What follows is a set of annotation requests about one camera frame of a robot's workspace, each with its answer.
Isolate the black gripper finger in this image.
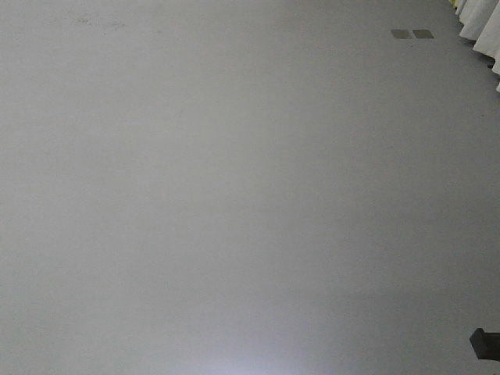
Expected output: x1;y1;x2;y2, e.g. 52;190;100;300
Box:
470;328;500;359

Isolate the right grey floor plate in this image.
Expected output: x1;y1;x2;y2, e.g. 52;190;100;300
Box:
412;29;434;39

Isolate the grey floor plate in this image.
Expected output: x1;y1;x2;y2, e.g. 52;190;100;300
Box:
412;29;434;39
391;29;412;40

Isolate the left grey floor plate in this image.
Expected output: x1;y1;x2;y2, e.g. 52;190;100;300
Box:
391;29;412;40

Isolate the white curtain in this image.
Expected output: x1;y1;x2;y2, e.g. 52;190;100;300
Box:
450;0;499;76

